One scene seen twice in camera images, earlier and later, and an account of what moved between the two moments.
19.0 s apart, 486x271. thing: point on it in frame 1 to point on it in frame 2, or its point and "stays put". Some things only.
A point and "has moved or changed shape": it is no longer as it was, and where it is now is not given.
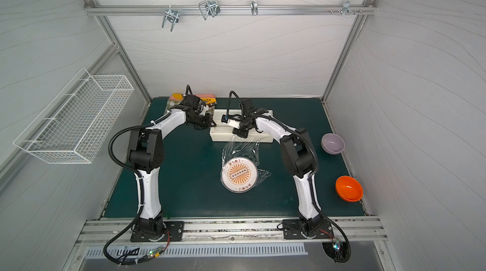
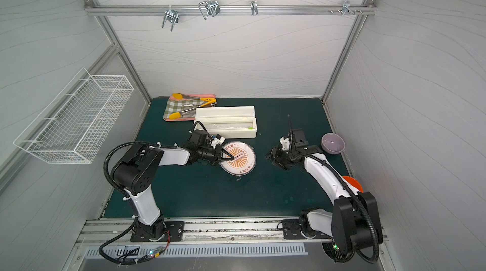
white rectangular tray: (223, 132) has moved or changed shape
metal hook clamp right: (346, 8) stays put
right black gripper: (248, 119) to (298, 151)
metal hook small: (254, 6) stays put
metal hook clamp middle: (210, 7) stays put
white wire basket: (74, 126) stays put
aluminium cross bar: (176, 10) stays put
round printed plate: (238, 175) to (244, 160)
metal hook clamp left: (172, 16) stays put
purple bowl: (332, 144) stays put
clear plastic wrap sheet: (240, 171) has moved or changed shape
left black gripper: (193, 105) to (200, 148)
